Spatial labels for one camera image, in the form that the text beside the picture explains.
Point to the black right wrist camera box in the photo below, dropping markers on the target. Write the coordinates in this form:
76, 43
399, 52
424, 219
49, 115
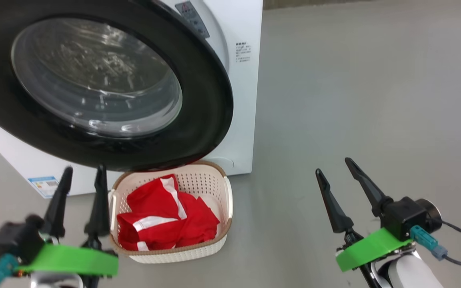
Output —
406, 216

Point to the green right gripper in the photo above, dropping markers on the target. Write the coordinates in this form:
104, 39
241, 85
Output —
368, 250

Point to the red garment with white stripes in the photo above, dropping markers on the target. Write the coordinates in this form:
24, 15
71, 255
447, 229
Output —
150, 200

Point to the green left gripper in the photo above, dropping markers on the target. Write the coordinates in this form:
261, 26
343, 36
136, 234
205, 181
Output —
70, 262

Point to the plain red garment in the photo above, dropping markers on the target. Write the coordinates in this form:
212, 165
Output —
202, 222

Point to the cream perforated basket brown rim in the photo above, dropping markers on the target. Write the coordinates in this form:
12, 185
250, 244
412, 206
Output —
210, 188

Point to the white front-load washing machine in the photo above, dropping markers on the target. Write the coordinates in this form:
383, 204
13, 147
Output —
242, 120

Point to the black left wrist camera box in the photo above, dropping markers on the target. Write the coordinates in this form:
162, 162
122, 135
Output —
12, 240

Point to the grey warning sticker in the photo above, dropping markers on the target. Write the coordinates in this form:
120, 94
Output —
192, 18

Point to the blue energy label sticker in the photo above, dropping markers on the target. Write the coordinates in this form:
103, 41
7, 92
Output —
44, 187

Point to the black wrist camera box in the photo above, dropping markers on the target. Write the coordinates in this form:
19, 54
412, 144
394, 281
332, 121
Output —
12, 240
406, 216

